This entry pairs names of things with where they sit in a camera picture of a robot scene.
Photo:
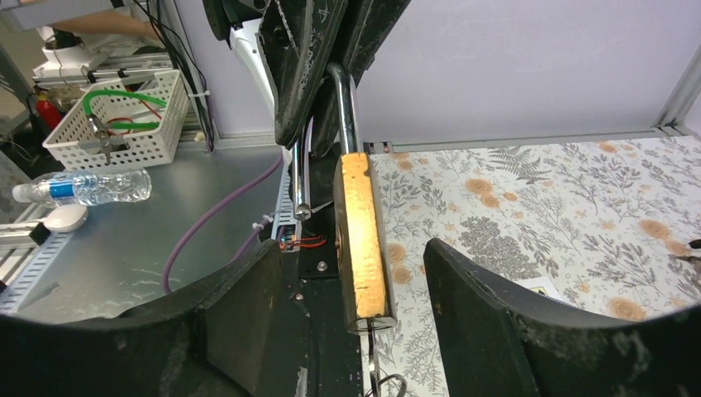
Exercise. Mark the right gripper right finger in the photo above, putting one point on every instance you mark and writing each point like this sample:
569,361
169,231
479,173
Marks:
498,338

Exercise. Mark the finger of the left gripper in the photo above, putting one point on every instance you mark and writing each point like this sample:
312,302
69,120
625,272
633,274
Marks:
296,38
363,29

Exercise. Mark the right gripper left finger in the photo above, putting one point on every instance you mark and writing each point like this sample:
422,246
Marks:
208,338

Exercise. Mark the small padlock key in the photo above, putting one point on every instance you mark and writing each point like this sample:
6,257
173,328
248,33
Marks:
376,381

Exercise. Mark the brass padlock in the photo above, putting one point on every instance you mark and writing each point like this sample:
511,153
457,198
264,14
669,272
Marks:
360,240

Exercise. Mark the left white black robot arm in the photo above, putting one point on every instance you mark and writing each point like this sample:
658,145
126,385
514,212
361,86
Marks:
238,23

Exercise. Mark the floral tablecloth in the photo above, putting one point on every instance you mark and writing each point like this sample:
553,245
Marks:
605,226

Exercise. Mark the white plastic basket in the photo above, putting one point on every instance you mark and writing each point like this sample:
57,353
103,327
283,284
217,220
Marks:
123,124

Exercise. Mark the plastic water bottle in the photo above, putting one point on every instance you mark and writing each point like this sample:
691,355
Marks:
86,188

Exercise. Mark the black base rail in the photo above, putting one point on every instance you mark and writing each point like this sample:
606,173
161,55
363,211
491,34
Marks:
331,363

